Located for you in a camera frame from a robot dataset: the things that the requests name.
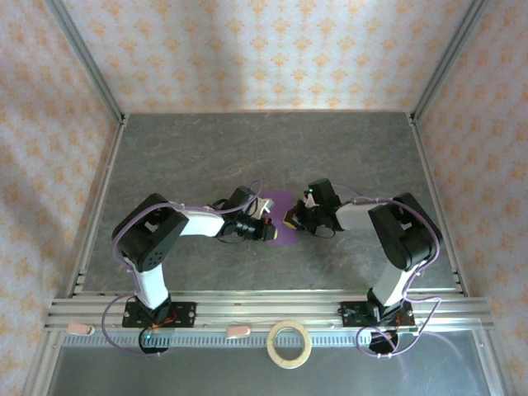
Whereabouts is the purple paper sheet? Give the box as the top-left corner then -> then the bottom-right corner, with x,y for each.
262,189 -> 299,248

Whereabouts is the grey metal sheet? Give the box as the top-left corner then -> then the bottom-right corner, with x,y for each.
45,345 -> 496,396

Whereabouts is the beige tape roll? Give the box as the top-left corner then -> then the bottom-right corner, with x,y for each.
266,320 -> 314,370

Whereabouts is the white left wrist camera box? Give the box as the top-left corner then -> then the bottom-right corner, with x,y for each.
253,196 -> 276,219

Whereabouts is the aluminium mounting rail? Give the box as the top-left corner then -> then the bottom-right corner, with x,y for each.
44,290 -> 494,332

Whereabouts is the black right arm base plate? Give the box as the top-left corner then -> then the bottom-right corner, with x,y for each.
338,300 -> 418,331

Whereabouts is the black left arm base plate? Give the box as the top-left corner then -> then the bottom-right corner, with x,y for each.
121,301 -> 197,329

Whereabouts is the aluminium right side rail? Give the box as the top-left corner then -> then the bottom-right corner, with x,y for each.
407,111 -> 470,299

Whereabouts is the grey slotted cable duct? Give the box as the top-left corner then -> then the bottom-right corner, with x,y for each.
60,332 -> 483,349

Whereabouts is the black round cable port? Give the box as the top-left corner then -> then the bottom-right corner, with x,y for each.
138,328 -> 171,356
368,329 -> 401,356

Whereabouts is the aluminium left side rail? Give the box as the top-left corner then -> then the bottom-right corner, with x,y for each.
65,115 -> 130,299

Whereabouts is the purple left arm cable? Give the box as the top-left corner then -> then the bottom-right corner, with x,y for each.
101,180 -> 265,359

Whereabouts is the aluminium right frame post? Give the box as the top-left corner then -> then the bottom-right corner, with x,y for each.
406,0 -> 492,125

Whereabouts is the aluminium frame post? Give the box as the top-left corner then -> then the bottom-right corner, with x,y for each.
44,0 -> 130,125
406,0 -> 492,125

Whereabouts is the aluminium left frame post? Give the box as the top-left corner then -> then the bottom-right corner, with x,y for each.
44,0 -> 130,125

